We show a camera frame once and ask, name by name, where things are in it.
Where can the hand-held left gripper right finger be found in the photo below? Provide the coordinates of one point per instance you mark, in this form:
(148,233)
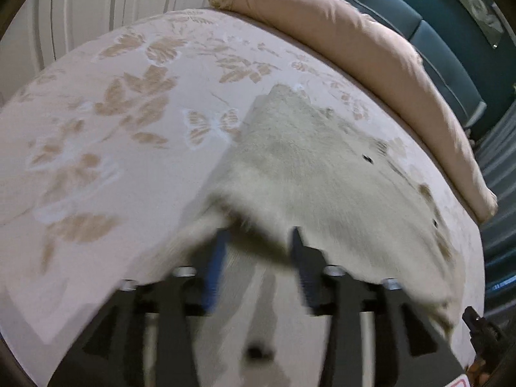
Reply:
(301,270)

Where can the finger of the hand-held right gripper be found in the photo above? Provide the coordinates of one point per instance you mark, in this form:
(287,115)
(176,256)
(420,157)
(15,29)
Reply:
(481,330)

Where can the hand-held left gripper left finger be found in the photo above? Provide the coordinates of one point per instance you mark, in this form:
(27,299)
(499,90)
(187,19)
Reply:
(213,278)

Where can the white fuzzy garment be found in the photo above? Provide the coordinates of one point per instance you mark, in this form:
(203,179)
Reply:
(306,169)

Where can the leaf-print bedspread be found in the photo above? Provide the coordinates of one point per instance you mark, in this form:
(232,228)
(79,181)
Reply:
(121,137)

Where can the teal padded headboard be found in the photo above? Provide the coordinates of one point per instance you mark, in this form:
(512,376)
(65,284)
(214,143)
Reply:
(443,48)

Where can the white panelled wardrobe doors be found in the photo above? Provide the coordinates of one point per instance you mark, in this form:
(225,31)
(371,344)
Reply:
(80,12)

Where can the framed wall picture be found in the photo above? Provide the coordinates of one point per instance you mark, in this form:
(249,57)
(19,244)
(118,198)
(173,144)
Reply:
(479,8)

